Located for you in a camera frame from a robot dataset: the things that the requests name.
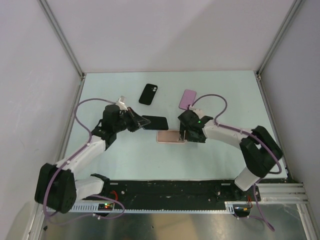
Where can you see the black phone case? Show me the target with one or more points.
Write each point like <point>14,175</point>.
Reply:
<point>148,94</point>

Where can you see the right controller board with wires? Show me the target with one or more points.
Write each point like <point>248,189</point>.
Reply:
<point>243,211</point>

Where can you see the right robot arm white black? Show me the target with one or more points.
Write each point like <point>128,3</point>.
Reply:
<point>260,151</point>

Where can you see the right aluminium frame post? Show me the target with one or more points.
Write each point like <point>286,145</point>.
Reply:
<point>280,34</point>

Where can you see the controller board with wires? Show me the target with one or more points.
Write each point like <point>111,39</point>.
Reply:
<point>108,206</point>
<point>243,211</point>

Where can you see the aluminium frame post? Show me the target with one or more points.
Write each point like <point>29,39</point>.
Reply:
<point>57,29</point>
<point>280,34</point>

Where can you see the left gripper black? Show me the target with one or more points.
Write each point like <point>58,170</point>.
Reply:
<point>137,121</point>

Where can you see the pink phone case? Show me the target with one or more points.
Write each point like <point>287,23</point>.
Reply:
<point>170,137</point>

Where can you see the white slotted cable duct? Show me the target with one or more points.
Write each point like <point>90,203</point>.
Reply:
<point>93,208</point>

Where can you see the left controller board with wires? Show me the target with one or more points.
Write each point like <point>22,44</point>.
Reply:
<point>108,206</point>

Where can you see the purple phone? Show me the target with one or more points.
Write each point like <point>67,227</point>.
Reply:
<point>187,99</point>

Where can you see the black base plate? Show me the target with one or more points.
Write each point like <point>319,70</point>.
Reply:
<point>177,195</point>

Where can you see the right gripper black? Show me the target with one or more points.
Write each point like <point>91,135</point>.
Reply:
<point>183,128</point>

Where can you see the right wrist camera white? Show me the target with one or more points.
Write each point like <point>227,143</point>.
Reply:
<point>197,111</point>

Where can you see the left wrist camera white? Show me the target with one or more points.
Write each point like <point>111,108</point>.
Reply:
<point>121,103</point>

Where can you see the left aluminium frame post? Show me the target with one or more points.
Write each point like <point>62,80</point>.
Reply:
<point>57,29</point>

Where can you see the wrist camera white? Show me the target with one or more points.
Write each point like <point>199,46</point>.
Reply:
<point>121,103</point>
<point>197,111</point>

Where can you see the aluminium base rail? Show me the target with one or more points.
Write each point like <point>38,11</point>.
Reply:
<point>282,193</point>

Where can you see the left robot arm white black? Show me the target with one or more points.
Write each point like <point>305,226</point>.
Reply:
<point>57,186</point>

